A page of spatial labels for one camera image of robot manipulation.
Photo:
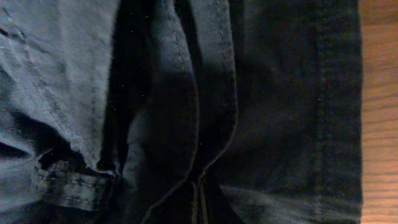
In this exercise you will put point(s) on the navy blue shorts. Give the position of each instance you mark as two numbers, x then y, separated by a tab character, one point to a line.
111	108

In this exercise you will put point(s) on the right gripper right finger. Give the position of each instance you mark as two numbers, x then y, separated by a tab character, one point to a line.
215	208

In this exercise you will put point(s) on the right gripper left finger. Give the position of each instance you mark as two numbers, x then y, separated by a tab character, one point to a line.
194	204

